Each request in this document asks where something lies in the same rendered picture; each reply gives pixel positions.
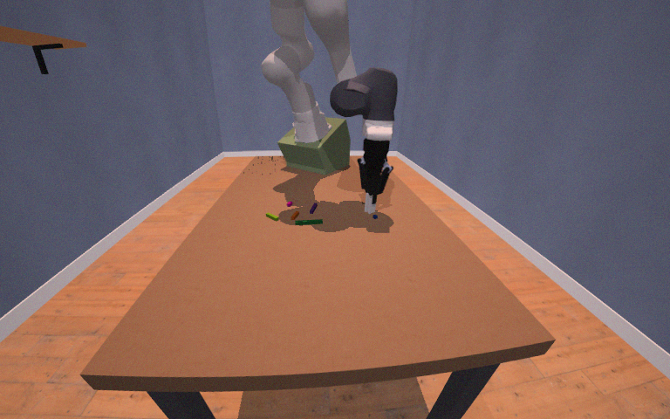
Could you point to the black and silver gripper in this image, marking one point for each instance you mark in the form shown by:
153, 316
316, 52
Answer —
370, 168

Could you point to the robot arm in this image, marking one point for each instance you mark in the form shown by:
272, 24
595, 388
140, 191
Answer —
372, 94

